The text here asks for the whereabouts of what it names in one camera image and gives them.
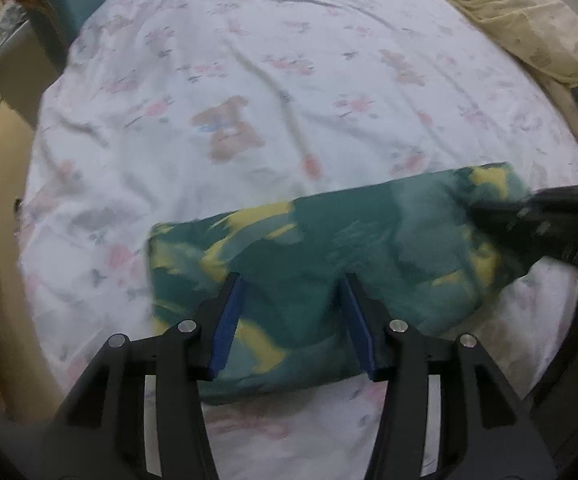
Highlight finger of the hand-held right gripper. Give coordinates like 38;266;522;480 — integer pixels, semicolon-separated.
469;185;578;271

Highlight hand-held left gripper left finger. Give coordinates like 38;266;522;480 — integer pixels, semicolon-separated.
44;272;246;480

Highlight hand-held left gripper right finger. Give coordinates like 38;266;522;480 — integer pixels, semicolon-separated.
339;272;557;480

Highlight green yellow leaf-print short pants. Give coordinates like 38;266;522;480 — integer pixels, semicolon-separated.
148;161;537;406

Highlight cream bear-print duvet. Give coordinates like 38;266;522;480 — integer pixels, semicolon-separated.
374;0;578;151

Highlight white floral bed sheet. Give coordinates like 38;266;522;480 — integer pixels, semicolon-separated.
16;0;578;480

